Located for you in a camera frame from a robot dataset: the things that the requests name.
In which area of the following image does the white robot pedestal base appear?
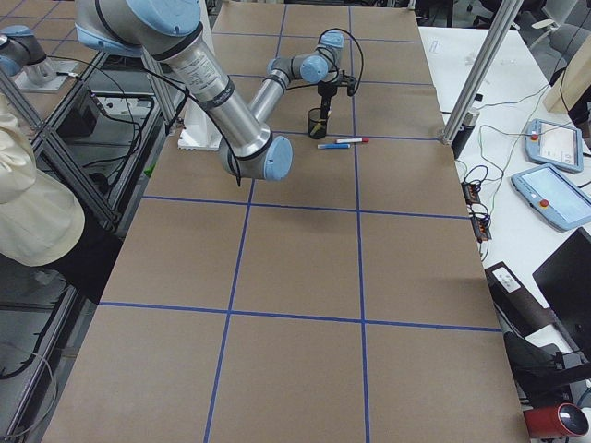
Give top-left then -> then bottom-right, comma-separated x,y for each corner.
178,0 -> 222,151

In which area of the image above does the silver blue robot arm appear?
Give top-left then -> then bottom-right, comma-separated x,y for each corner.
75,0 -> 344,181

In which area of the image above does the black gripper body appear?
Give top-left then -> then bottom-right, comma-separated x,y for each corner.
317,82 -> 338,111

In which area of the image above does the black mesh pen cup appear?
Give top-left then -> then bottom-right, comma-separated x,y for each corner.
308,108 -> 328,139

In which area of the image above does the black monitor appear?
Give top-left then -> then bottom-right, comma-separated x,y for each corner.
533,228 -> 590,359

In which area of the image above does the red white marker pen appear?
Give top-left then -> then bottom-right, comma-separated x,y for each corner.
335,138 -> 370,144

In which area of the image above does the blue marker pen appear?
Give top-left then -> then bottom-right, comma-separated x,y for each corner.
317,143 -> 352,150

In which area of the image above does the lower teach pendant tablet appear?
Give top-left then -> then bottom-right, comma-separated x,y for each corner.
511,164 -> 590,232

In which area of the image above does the upper teach pendant tablet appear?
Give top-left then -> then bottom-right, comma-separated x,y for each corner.
524,119 -> 584,174

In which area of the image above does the red cylindrical speaker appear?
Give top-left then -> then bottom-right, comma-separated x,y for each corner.
523,403 -> 590,439

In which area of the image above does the teach pendant tablet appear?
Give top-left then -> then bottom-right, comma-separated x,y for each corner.
511,164 -> 590,232
524,119 -> 584,174

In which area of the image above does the person in cream jacket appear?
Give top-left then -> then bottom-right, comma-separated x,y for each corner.
1,96 -> 85,267

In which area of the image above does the aluminium frame post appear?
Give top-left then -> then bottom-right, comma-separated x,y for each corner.
440,0 -> 524,145

